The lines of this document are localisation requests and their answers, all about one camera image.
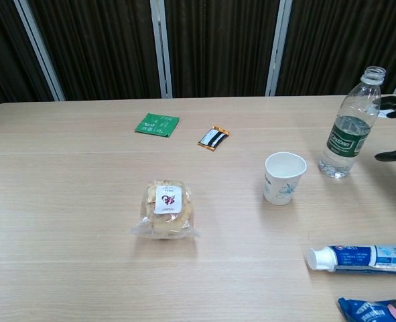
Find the transparent plastic water bottle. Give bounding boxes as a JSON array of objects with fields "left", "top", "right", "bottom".
[{"left": 318, "top": 66, "right": 387, "bottom": 179}]

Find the white paper cup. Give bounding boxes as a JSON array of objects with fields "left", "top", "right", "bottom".
[{"left": 263, "top": 152, "right": 308, "bottom": 206}]

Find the black fabric screen panel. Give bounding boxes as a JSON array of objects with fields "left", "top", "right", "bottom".
[
  {"left": 0, "top": 0, "right": 55, "bottom": 111},
  {"left": 26, "top": 0, "right": 161, "bottom": 101},
  {"left": 163, "top": 0, "right": 281, "bottom": 99},
  {"left": 277, "top": 0, "right": 396, "bottom": 97}
]

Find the blue white toothpaste tube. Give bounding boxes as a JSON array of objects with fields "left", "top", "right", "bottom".
[{"left": 306, "top": 244, "right": 396, "bottom": 276}]

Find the orange black snack bar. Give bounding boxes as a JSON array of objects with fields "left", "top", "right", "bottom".
[{"left": 197, "top": 125, "right": 231, "bottom": 152}]

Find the blue cookie pack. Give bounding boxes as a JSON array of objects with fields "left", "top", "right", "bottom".
[{"left": 338, "top": 297, "right": 396, "bottom": 322}]

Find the green sachet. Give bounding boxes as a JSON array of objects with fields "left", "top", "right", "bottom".
[{"left": 134, "top": 113, "right": 180, "bottom": 138}]

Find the clear bread packet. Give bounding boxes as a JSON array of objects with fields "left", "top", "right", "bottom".
[{"left": 131, "top": 179, "right": 201, "bottom": 239}]

